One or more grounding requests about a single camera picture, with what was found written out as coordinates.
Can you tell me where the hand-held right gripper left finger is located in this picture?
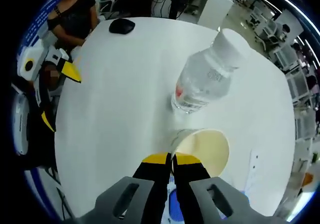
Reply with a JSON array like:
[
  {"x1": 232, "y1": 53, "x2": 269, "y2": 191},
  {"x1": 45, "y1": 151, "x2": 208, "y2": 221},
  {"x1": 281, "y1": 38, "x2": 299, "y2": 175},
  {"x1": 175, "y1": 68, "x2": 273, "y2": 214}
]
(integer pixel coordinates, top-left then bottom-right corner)
[{"x1": 76, "y1": 152, "x2": 171, "y2": 224}]

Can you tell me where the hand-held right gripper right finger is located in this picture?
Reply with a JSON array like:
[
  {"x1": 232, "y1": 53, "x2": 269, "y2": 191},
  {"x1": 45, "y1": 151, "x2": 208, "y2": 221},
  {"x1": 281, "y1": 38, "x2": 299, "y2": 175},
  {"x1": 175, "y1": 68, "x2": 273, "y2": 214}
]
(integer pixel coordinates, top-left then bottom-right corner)
[{"x1": 173, "y1": 153, "x2": 278, "y2": 224}]

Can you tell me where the paper cup with green print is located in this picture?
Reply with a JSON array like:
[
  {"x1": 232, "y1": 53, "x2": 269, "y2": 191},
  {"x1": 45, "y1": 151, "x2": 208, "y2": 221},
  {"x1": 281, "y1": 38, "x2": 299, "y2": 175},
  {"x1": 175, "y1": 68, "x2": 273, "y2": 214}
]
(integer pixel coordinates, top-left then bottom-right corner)
[{"x1": 170, "y1": 128, "x2": 230, "y2": 177}]

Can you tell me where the black rounded object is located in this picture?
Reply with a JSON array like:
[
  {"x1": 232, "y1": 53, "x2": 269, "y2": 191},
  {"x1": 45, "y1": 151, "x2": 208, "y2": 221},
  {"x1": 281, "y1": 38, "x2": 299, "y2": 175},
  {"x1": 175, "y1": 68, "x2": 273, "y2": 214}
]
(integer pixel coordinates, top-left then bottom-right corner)
[{"x1": 108, "y1": 18, "x2": 136, "y2": 35}]

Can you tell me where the clear water bottle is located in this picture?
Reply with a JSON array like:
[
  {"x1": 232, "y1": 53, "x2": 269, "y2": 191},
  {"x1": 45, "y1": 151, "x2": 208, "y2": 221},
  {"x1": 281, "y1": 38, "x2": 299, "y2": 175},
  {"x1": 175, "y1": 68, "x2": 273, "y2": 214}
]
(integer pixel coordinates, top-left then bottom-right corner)
[{"x1": 170, "y1": 28, "x2": 252, "y2": 115}]

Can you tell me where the person's upper body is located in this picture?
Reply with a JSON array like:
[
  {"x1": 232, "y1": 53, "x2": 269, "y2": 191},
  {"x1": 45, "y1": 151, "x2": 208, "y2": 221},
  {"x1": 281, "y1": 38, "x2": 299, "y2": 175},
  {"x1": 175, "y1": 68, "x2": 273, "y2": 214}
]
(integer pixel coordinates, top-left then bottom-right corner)
[{"x1": 46, "y1": 0, "x2": 99, "y2": 50}]

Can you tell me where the orange object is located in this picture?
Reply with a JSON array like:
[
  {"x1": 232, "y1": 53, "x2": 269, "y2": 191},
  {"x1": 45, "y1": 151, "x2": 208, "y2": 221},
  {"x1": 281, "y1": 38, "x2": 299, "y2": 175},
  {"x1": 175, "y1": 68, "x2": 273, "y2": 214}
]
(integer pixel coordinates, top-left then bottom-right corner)
[{"x1": 302, "y1": 171, "x2": 315, "y2": 187}]

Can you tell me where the black monitor stand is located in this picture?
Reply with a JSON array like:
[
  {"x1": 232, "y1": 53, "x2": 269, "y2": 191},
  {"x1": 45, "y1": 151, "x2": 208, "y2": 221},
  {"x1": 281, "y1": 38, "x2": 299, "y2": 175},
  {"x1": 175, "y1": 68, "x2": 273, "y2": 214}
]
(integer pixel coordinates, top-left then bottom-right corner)
[{"x1": 149, "y1": 0, "x2": 189, "y2": 20}]

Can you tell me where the white box cabinet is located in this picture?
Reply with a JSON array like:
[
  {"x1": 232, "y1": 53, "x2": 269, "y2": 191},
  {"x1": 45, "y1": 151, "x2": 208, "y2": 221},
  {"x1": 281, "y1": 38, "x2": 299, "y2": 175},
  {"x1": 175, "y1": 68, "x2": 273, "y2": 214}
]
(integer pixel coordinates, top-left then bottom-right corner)
[{"x1": 183, "y1": 0, "x2": 234, "y2": 31}]

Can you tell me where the row of white office chairs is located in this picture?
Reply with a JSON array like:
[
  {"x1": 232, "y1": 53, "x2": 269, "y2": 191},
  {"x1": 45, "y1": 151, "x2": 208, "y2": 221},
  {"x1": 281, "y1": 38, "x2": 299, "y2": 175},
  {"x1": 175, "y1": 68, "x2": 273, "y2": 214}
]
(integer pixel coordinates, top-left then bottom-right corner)
[{"x1": 246, "y1": 0, "x2": 316, "y2": 104}]

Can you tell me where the blue wall poster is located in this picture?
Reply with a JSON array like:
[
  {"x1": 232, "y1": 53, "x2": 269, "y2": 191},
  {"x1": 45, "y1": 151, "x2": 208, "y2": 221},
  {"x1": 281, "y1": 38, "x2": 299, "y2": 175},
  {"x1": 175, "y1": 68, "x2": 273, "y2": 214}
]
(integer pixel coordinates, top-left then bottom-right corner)
[{"x1": 23, "y1": 0, "x2": 60, "y2": 51}]

